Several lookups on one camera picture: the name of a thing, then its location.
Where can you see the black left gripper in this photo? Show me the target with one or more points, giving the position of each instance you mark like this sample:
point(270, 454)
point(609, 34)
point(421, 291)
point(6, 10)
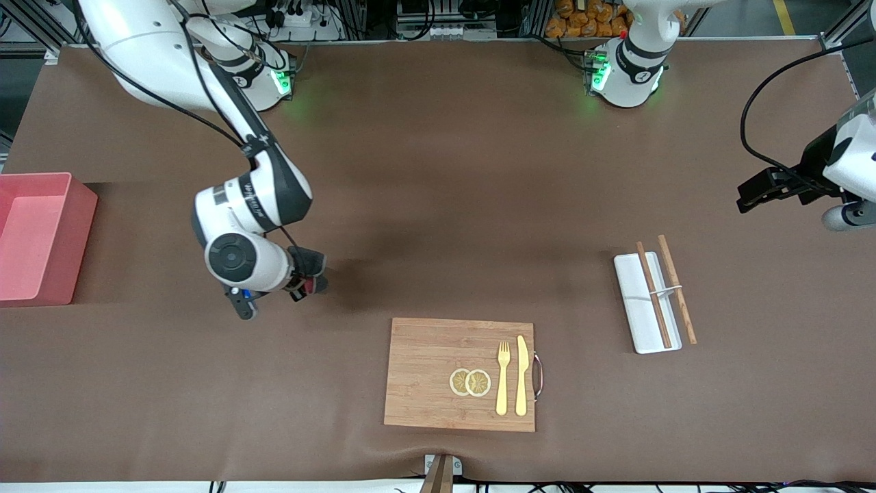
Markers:
point(813, 166)

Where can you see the grey metal table bracket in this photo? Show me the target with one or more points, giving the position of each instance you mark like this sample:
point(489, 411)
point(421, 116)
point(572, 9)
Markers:
point(430, 465)

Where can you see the pile of orange packaged snacks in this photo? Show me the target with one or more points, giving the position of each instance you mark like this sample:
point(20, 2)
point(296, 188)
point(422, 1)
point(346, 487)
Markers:
point(582, 20)

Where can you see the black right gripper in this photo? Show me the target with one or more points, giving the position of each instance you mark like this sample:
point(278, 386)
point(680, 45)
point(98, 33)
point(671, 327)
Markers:
point(307, 263)

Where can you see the yellow plastic knife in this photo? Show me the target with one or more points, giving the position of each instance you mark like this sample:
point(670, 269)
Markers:
point(521, 383)

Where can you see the aluminium frame strut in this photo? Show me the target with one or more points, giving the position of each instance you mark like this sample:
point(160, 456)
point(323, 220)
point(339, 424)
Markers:
point(831, 42)
point(51, 53)

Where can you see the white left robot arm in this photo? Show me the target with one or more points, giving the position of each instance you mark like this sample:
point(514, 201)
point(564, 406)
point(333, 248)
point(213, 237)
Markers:
point(626, 85)

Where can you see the yellow plastic fork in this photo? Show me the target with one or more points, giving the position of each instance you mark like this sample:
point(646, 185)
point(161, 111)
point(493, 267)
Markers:
point(502, 390)

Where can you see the brown mount post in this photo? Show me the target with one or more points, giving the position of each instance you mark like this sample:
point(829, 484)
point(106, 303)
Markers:
point(438, 481)

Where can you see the brown wooden chopstick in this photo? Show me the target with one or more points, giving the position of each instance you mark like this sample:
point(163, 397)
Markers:
point(687, 322)
point(662, 322)

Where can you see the lemon slice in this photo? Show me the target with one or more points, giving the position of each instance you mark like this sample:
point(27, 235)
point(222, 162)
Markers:
point(457, 382)
point(478, 383)

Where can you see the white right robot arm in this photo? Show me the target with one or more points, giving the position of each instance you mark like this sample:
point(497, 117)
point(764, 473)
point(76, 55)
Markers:
point(239, 257)

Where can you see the white rectangular tray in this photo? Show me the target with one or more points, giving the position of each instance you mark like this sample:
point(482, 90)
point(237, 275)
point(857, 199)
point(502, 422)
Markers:
point(636, 322)

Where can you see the white terminal strip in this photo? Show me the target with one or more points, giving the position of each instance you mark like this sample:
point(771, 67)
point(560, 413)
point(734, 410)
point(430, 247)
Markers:
point(445, 32)

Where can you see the red and grey cloth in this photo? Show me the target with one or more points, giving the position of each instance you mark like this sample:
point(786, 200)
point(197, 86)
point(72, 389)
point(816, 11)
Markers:
point(318, 284)

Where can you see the pink plastic bin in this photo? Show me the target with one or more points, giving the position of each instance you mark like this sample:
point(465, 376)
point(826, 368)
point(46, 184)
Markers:
point(34, 253)

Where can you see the white power strip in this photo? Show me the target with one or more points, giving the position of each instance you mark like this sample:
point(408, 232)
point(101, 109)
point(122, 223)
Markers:
point(301, 20)

